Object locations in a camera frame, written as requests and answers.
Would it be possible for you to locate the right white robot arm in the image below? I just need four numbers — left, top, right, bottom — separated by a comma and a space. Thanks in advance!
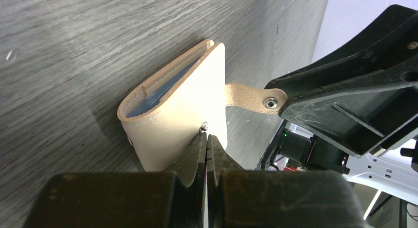
257, 4, 418, 203

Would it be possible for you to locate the beige leather card holder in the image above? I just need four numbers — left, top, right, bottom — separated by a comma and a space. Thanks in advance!
117, 39, 288, 172

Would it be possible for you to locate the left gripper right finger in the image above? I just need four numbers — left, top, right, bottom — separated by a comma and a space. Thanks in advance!
207, 135, 366, 228

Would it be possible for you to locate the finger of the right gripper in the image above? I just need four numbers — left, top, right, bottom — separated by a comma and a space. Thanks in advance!
265, 4, 418, 97
279, 71, 418, 157

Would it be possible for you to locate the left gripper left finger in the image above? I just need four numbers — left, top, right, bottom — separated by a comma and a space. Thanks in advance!
24, 133, 207, 228

